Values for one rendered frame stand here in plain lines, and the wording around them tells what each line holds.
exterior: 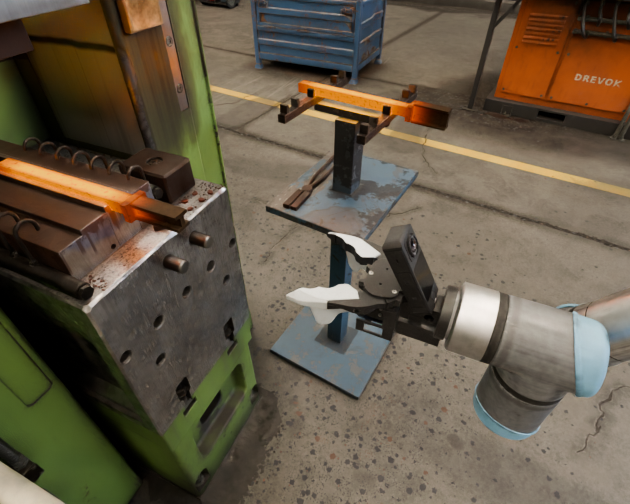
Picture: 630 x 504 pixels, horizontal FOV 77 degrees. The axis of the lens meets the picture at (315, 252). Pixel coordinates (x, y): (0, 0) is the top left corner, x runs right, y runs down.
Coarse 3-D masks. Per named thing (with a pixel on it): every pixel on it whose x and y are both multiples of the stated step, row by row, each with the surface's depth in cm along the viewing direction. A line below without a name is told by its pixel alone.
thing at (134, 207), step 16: (16, 160) 74; (32, 176) 70; (48, 176) 70; (64, 176) 70; (80, 192) 67; (96, 192) 66; (112, 192) 66; (144, 192) 65; (112, 208) 66; (128, 208) 63; (144, 208) 62; (160, 208) 62; (176, 208) 62; (160, 224) 63; (176, 224) 63
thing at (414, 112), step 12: (300, 84) 102; (312, 84) 102; (324, 84) 102; (324, 96) 101; (336, 96) 99; (348, 96) 97; (360, 96) 96; (372, 96) 96; (372, 108) 95; (396, 108) 92; (408, 108) 90; (420, 108) 90; (432, 108) 88; (444, 108) 88; (408, 120) 91; (420, 120) 91; (432, 120) 90; (444, 120) 88
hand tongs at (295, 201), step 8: (328, 160) 125; (320, 168) 121; (312, 176) 118; (312, 184) 114; (296, 192) 111; (304, 192) 111; (288, 200) 108; (296, 200) 108; (304, 200) 109; (288, 208) 107; (296, 208) 106
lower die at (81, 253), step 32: (32, 160) 77; (64, 160) 77; (0, 192) 69; (32, 192) 69; (64, 192) 68; (128, 192) 69; (0, 224) 64; (32, 224) 64; (64, 224) 63; (96, 224) 64; (128, 224) 70; (32, 256) 64; (64, 256) 60; (96, 256) 66
